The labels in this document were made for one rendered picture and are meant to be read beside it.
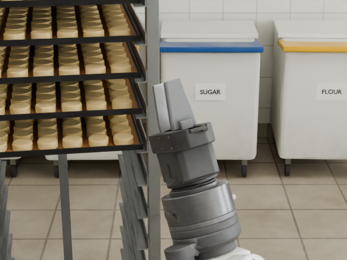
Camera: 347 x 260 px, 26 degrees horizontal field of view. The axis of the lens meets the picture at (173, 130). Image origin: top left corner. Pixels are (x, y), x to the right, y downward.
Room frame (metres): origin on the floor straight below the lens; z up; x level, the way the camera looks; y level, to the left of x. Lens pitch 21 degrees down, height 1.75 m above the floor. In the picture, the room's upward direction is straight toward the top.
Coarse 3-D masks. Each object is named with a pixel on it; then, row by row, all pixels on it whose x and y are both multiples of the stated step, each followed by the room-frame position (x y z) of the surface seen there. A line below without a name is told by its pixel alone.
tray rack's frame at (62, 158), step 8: (64, 160) 2.29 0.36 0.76; (64, 168) 2.29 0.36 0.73; (64, 176) 2.29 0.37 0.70; (64, 184) 2.29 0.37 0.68; (64, 192) 2.29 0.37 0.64; (64, 200) 2.29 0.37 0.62; (64, 208) 2.29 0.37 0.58; (64, 216) 2.29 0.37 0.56; (64, 224) 2.29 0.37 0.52; (64, 232) 2.29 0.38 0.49; (64, 240) 2.29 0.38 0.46; (64, 248) 2.29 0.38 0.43; (64, 256) 2.29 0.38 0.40; (72, 256) 2.29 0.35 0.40
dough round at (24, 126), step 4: (16, 124) 1.83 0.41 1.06; (20, 124) 1.83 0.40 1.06; (24, 124) 1.83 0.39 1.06; (28, 124) 1.83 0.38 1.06; (32, 124) 1.84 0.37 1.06; (16, 128) 1.81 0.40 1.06; (20, 128) 1.80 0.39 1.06; (24, 128) 1.80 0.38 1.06; (28, 128) 1.81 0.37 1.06; (32, 128) 1.82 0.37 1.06
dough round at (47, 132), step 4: (48, 128) 1.80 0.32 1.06; (52, 128) 1.80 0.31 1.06; (40, 132) 1.77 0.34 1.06; (44, 132) 1.77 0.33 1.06; (48, 132) 1.77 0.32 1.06; (52, 132) 1.77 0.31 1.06; (56, 132) 1.78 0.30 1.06; (40, 136) 1.76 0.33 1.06; (44, 136) 1.75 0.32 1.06; (52, 136) 1.76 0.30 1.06; (56, 136) 1.77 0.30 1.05
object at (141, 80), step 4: (132, 44) 2.00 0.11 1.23; (132, 48) 2.00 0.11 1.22; (136, 48) 1.90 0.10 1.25; (132, 52) 1.97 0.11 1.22; (136, 52) 1.90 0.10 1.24; (136, 56) 1.90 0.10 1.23; (140, 56) 1.83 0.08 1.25; (136, 60) 1.88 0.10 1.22; (140, 60) 1.81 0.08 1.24; (140, 64) 1.81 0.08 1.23; (144, 64) 1.75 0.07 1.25; (140, 68) 1.81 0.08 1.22; (144, 68) 1.73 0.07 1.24; (144, 72) 1.73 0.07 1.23; (144, 76) 1.73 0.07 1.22; (136, 80) 1.71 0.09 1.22; (140, 80) 1.71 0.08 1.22; (144, 80) 1.71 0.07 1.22
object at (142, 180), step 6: (132, 150) 1.93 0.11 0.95; (132, 156) 1.88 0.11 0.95; (138, 156) 1.88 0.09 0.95; (132, 162) 1.84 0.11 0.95; (138, 162) 1.84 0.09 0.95; (144, 162) 1.78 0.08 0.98; (138, 168) 1.80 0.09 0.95; (144, 168) 1.76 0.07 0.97; (138, 174) 1.76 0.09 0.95; (144, 174) 1.76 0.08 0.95; (138, 180) 1.73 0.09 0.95; (144, 180) 1.73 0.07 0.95; (138, 186) 1.70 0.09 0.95
